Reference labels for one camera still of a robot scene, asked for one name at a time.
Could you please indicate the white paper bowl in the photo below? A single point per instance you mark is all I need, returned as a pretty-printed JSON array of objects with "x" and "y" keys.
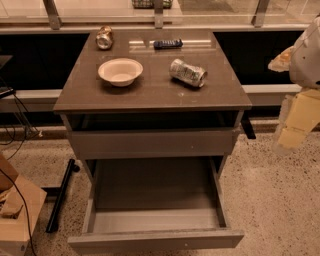
[{"x": 120, "y": 72}]

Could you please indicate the silver green 7up can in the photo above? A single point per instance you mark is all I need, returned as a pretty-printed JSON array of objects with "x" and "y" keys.
[{"x": 189, "y": 74}]

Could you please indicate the blue snack bar packet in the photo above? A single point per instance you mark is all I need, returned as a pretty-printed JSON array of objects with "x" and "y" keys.
[{"x": 167, "y": 44}]

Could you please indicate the open grey middle drawer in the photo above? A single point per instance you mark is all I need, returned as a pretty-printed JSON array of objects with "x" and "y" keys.
[{"x": 154, "y": 205}]

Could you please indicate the black metal floor bar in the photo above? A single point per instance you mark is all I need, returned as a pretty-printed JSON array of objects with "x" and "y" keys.
[{"x": 60, "y": 193}]

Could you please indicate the closed grey top drawer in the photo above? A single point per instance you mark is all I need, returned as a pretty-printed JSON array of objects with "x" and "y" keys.
[{"x": 146, "y": 144}]

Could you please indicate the cardboard box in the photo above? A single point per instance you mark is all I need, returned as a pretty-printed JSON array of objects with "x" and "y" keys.
[{"x": 21, "y": 203}]

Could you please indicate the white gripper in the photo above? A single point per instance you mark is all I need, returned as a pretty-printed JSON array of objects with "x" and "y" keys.
[{"x": 307, "y": 63}]

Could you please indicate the brown crushed soda can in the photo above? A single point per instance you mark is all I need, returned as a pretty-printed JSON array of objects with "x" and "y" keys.
[{"x": 104, "y": 38}]

